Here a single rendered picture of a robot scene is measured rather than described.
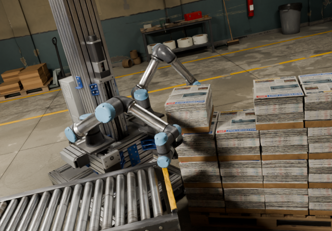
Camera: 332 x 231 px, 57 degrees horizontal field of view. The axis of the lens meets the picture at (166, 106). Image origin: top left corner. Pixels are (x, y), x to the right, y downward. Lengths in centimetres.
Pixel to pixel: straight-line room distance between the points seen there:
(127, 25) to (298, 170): 695
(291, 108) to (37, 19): 757
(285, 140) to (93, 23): 159
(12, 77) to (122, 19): 315
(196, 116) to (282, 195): 83
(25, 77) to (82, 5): 575
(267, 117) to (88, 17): 145
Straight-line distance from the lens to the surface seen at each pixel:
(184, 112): 207
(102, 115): 186
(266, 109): 201
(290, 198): 238
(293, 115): 204
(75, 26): 235
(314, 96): 201
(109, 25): 852
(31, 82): 799
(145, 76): 260
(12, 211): 203
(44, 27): 877
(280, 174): 225
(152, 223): 152
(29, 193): 209
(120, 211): 165
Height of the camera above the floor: 180
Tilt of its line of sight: 21 degrees down
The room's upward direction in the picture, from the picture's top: 11 degrees counter-clockwise
